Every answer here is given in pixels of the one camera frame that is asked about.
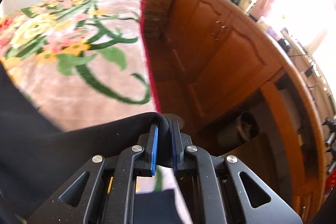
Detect black pants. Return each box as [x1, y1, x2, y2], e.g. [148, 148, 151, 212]
[0, 64, 191, 224]

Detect wooden cabinet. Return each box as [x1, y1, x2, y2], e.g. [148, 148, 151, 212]
[147, 0, 327, 224]

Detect pink object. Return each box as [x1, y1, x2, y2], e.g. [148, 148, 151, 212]
[258, 0, 277, 19]

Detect grey waste bin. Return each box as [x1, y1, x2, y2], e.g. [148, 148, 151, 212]
[217, 111, 260, 149]

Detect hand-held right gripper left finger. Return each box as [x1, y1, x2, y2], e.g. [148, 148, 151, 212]
[28, 122, 160, 224]

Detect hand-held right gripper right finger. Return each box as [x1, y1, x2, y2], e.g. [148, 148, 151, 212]
[170, 120, 303, 224]

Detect floral blanket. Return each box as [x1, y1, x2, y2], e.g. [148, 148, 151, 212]
[0, 0, 184, 224]

